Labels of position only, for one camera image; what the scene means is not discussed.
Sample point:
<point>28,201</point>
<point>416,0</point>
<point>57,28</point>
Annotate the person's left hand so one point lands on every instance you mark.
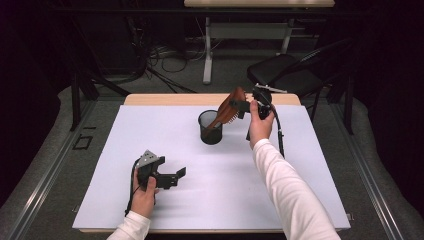
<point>143,200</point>

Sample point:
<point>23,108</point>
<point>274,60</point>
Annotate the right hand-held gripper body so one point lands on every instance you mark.
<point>263,98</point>

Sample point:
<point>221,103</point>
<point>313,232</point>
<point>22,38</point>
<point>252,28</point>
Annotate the black metal stand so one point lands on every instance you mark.
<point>75,100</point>
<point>349,106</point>

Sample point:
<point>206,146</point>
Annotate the brown wooden hairbrush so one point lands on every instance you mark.
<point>228,108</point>

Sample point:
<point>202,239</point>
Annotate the metal floor rail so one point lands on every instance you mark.
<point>370,180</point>
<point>43,181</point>

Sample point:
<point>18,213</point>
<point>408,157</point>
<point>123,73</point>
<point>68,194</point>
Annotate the person's right hand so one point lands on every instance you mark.
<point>260,128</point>

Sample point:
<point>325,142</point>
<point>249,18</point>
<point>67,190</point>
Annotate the black mesh cup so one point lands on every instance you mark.
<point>211,136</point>

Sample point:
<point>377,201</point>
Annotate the black folding chair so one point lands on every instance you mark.
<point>283,71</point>

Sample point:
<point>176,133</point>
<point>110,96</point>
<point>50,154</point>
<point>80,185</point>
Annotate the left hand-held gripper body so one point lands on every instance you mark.
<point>146,166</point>

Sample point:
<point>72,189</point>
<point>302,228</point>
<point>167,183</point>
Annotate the white-legged desk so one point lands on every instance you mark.
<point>258,3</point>

